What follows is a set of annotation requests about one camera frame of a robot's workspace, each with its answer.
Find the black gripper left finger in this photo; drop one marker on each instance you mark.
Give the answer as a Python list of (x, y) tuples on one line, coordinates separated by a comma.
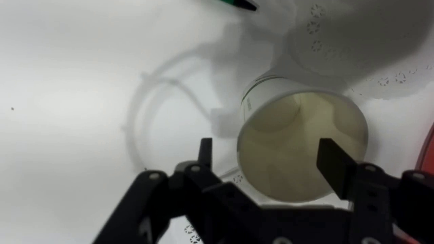
[(205, 154)]

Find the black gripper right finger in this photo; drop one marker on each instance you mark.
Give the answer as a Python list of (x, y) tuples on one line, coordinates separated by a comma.
[(336, 167)]

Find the white paper cup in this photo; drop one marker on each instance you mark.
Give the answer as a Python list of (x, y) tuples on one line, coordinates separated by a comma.
[(285, 150)]

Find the white paper doily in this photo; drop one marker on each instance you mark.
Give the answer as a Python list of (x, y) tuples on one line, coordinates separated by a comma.
[(353, 41)]

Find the green pen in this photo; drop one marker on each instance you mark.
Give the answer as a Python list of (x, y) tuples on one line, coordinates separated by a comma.
[(237, 3)]

